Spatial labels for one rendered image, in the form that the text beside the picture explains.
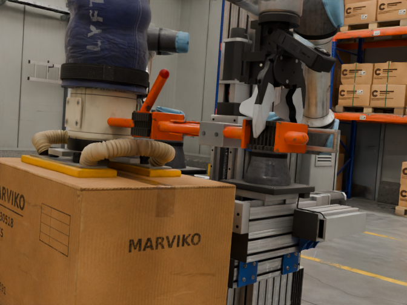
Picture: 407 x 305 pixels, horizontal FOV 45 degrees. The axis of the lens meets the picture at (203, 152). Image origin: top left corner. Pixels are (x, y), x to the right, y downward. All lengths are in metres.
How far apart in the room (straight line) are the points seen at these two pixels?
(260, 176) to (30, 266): 0.73
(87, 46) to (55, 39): 10.55
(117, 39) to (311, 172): 1.03
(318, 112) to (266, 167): 0.23
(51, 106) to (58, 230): 10.64
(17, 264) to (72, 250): 0.31
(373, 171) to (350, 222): 8.41
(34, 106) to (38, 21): 1.84
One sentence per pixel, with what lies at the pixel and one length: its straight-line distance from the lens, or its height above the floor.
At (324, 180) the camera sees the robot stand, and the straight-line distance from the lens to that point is 2.08.
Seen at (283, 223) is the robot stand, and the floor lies 0.92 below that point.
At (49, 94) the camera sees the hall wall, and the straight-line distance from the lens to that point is 11.65.
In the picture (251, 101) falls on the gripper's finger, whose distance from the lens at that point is 0.85.
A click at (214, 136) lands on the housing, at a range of 0.93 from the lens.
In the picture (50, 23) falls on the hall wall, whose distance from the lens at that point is 11.78.
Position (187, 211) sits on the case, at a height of 1.02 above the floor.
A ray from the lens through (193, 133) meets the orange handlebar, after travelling 0.98.
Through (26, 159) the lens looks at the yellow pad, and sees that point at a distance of 1.39.
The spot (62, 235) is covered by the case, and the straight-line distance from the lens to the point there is 1.05.
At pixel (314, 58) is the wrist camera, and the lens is 0.81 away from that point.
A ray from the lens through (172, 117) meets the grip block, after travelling 1.09.
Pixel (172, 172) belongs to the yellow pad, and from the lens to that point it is 1.26.
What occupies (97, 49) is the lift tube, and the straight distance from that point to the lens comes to 1.24.
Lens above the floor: 1.21
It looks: 3 degrees down
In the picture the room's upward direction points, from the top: 4 degrees clockwise
